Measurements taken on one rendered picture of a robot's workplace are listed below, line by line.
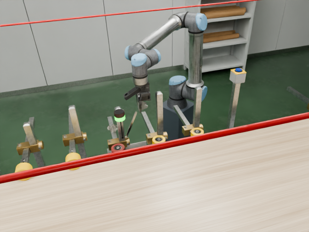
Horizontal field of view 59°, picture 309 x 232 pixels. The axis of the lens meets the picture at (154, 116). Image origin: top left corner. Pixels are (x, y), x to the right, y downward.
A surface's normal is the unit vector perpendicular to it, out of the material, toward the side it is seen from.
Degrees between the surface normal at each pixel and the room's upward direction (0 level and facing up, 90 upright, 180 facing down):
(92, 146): 0
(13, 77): 90
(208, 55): 90
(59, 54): 90
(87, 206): 0
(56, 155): 0
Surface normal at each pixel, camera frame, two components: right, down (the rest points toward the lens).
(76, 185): -0.04, -0.83
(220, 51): 0.29, 0.53
